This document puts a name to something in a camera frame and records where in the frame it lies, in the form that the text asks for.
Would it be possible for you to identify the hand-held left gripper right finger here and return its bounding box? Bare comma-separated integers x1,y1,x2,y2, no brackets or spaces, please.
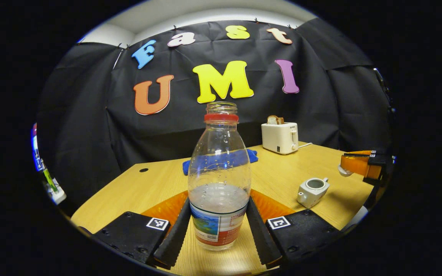
246,189,345,269

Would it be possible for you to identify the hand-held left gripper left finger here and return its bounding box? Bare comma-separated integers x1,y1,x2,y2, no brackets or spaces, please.
91,191,191,269

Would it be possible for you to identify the white ceramic teacup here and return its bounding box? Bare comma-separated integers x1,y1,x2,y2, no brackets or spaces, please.
297,177,330,209

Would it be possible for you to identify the clear plastic water bottle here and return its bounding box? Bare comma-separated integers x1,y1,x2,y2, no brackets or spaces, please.
187,102,252,251

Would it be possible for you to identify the green drink bottle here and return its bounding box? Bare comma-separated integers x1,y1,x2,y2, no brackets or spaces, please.
44,168,58,192

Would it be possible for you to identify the blue towel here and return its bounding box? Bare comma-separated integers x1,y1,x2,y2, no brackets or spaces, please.
182,149,259,176

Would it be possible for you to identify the white toaster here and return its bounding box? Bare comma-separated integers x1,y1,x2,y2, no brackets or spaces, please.
261,122,299,155

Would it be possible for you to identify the white side desk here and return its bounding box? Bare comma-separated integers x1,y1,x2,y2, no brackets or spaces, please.
45,178,67,205

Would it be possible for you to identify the computer monitor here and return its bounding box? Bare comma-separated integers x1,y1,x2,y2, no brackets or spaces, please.
31,123,45,172

